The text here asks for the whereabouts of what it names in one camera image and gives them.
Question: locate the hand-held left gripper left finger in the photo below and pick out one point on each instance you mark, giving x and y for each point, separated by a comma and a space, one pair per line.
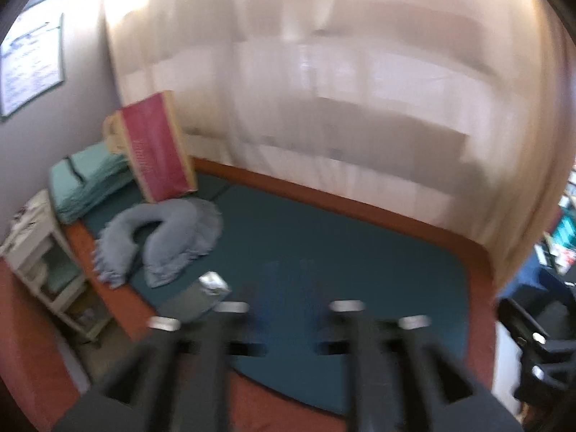
225, 337

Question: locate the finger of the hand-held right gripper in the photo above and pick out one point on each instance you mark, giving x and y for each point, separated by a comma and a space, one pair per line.
522, 319

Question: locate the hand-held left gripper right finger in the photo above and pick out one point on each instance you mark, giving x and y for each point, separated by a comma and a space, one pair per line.
355, 337

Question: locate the blue sofa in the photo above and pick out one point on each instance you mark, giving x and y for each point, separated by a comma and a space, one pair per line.
522, 274

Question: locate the dark smartphone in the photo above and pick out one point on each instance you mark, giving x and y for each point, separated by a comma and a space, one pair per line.
193, 299

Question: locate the dark green mat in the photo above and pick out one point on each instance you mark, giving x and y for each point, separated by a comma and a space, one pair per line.
360, 252

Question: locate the grey neck pillow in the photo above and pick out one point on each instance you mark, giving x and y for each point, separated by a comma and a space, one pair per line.
180, 243

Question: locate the beige curtain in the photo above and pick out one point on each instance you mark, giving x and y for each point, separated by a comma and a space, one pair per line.
531, 166

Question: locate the red paper bag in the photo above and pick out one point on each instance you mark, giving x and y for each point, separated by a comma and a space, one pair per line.
155, 148

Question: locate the white trolley cart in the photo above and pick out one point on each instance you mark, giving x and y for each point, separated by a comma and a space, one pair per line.
40, 243

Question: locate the folded green blanket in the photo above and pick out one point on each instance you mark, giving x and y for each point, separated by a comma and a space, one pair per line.
85, 180

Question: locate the sheer white curtain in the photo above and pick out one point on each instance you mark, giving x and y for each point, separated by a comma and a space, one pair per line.
315, 76

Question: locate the white wall poster green border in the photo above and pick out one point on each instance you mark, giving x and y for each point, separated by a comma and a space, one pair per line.
31, 63

